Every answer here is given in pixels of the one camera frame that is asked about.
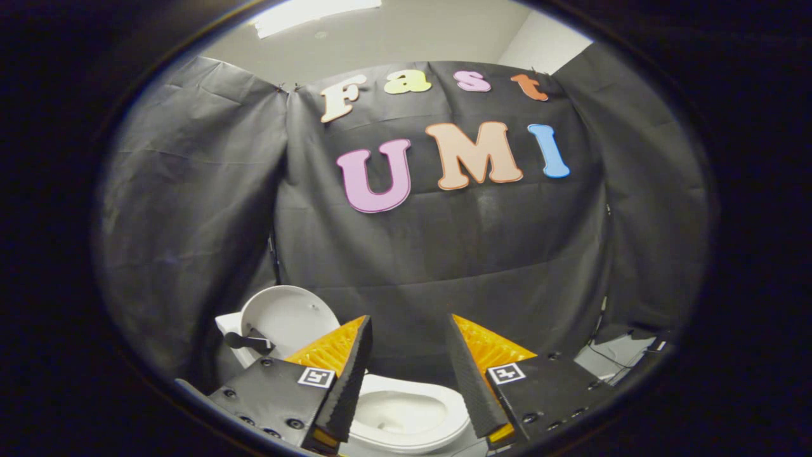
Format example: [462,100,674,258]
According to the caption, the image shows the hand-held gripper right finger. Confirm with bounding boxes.
[444,313,615,448]

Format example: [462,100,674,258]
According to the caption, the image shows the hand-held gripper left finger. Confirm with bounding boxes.
[208,314,374,454]

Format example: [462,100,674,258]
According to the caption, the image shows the white toilet bowl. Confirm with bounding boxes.
[357,388,450,439]

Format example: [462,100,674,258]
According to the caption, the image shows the black backdrop cloth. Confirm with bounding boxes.
[95,44,711,381]

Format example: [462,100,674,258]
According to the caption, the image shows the thin black stand pole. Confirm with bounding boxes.
[595,295,611,345]

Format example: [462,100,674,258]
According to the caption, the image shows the black box with white label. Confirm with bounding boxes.
[642,336,674,364]

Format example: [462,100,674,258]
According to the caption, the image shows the ceiling light panel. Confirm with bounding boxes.
[251,0,383,39]

